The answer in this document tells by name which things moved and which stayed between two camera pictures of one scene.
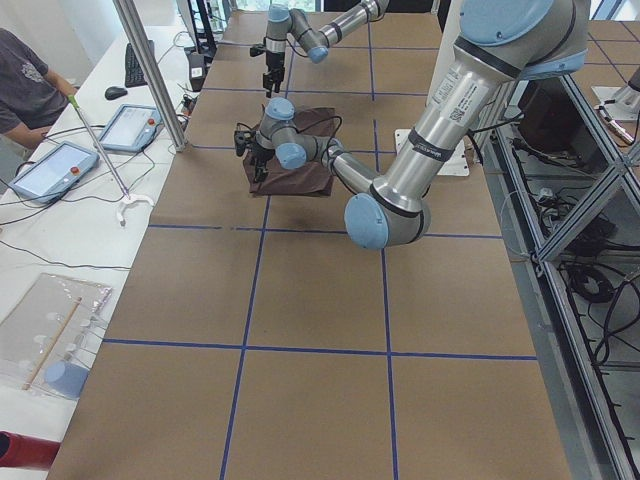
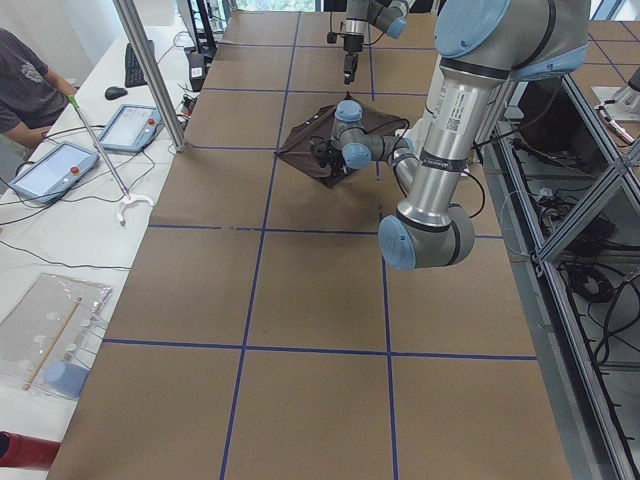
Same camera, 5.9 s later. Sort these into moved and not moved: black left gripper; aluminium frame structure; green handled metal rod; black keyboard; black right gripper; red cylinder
Moved: black left gripper; black right gripper
Not moved: black keyboard; red cylinder; green handled metal rod; aluminium frame structure
